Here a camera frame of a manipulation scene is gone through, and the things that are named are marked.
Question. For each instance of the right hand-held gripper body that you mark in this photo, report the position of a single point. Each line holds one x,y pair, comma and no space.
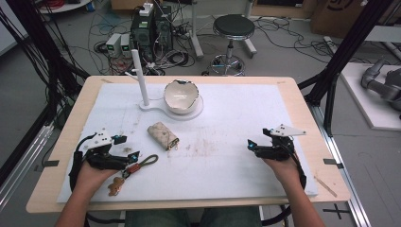
279,149

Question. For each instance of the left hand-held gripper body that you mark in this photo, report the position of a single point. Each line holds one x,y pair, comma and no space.
104,159

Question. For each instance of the person's left hand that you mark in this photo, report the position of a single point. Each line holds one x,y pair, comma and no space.
90,179

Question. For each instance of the person's right hand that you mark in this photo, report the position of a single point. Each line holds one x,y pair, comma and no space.
288,173

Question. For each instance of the white foam mat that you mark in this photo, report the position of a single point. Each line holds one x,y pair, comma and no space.
230,170

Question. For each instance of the beige quilted key case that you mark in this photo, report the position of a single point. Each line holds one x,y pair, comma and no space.
162,135

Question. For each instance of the black tape strip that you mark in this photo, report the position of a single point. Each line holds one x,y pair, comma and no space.
332,162
51,163

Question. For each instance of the thin wooden stick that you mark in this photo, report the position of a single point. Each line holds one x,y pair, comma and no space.
325,186

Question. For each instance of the wooden table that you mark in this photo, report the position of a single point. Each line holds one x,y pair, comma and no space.
331,183

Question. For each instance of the white stand with pole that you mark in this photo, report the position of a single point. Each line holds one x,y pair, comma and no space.
142,82

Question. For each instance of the white eggshell-shaped bowl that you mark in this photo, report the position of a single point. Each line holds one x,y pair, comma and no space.
181,96

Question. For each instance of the person's legs in jeans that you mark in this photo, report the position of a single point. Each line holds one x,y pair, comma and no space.
192,217

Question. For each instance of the white floor board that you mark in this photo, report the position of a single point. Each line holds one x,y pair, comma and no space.
362,107

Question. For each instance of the grey power supply box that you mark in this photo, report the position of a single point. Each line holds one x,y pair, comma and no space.
125,44
113,44

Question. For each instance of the black computer tower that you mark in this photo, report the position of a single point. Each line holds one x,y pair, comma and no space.
164,30
142,34

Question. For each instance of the white power strip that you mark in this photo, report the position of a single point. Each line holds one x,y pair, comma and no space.
330,44

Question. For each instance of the black round stool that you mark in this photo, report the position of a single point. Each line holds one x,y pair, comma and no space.
234,26

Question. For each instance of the cardboard box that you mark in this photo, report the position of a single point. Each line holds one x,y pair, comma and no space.
340,15

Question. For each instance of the black metal frame post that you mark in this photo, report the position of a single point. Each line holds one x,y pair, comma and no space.
41,50
346,53

